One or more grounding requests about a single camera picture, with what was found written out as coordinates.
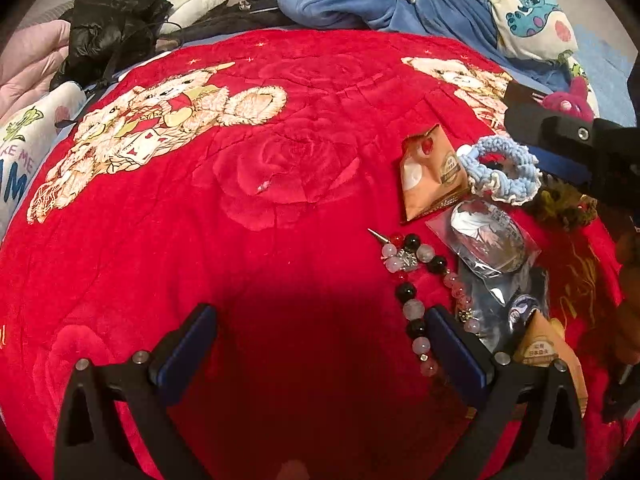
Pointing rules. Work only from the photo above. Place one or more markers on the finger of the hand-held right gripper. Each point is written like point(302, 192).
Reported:
point(625, 390)
point(560, 162)

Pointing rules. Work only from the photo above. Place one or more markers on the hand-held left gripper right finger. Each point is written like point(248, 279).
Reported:
point(452, 355)

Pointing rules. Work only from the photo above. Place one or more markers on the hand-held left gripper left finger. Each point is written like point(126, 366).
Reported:
point(185, 355)

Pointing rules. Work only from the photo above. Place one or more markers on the dark brown cardboard box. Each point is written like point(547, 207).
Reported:
point(522, 91)

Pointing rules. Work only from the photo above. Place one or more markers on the blue scrunchie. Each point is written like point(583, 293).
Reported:
point(500, 170)

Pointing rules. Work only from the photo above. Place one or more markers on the magenta plush toy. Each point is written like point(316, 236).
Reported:
point(570, 101)

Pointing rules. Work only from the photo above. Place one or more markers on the small badge in clear packet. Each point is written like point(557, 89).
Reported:
point(505, 300)

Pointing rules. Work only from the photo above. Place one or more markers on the brown triangular snack packet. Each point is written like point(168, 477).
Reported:
point(542, 350)
point(432, 180)

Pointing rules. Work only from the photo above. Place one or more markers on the large badge in clear packet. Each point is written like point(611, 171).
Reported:
point(487, 235)

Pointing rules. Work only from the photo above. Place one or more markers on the red printed blanket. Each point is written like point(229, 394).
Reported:
point(300, 135)

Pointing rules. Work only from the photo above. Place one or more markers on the white cartoon lettered pillow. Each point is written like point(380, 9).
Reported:
point(25, 145)

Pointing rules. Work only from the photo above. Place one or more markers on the black jacket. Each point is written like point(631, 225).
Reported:
point(115, 25)

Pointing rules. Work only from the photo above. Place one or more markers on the dark cloth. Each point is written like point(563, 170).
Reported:
point(235, 17)

